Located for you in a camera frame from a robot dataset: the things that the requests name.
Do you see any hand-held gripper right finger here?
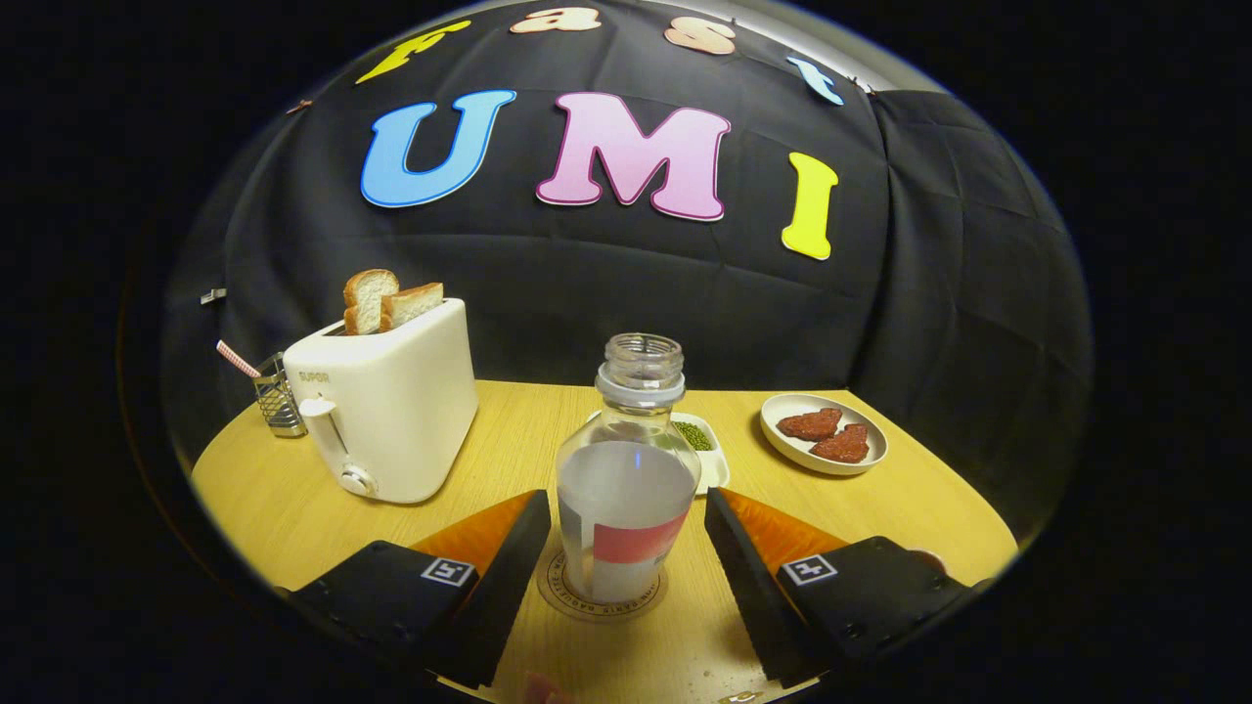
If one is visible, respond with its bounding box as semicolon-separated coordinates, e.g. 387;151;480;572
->
704;487;979;688

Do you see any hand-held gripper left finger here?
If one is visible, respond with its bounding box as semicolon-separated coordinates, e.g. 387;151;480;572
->
284;489;554;690

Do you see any round wooden coaster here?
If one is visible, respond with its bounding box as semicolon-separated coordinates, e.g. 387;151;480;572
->
536;548;670;623

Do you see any clear juice bottle red label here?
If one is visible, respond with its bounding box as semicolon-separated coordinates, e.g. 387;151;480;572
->
555;332;703;604

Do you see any white divided bean dish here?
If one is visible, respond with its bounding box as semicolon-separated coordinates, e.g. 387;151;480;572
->
587;411;731;497

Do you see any white oval plate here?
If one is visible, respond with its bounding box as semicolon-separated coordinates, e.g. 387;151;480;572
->
760;393;889;477

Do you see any red meat piece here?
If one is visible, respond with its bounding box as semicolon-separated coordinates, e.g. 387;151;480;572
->
809;423;871;464
777;408;844;442

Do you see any white toaster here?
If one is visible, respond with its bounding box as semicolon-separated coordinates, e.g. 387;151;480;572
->
283;297;480;506

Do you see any wooden table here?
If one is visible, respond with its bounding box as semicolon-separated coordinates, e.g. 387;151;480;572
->
191;379;1020;704

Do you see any toast bread slice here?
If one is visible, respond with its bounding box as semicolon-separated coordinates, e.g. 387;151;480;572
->
380;283;445;331
342;269;400;336

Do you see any pink striped straw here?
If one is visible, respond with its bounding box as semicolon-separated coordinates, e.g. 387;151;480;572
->
216;339;263;379

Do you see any metal wire basket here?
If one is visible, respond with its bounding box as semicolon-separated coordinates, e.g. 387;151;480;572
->
252;352;309;439

